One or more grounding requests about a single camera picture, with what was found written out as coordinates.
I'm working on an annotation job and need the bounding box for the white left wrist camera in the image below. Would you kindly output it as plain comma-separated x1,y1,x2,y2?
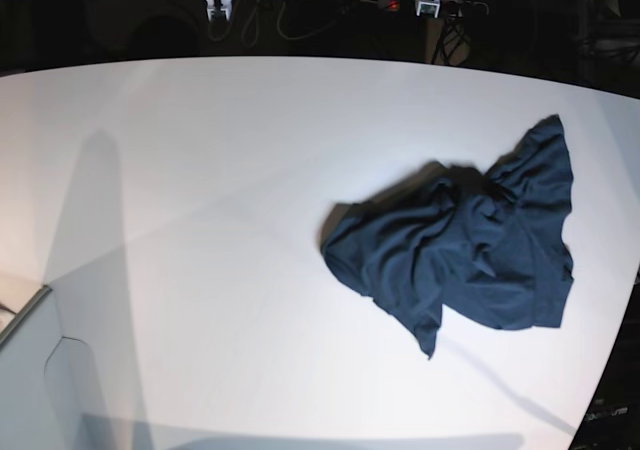
415,0,441,18

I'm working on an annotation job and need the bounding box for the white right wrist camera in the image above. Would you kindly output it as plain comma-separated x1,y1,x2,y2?
207,8,230,21

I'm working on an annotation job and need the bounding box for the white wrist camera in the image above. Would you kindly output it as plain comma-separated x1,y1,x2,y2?
207,8,230,21
415,0,441,18

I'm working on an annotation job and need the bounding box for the dark blue t-shirt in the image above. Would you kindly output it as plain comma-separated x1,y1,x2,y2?
320,115,573,355

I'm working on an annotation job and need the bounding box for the black power strip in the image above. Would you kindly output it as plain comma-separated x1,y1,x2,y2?
374,0,490,18

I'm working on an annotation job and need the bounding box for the grey looped cable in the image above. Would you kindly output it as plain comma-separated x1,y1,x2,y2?
206,0,266,47

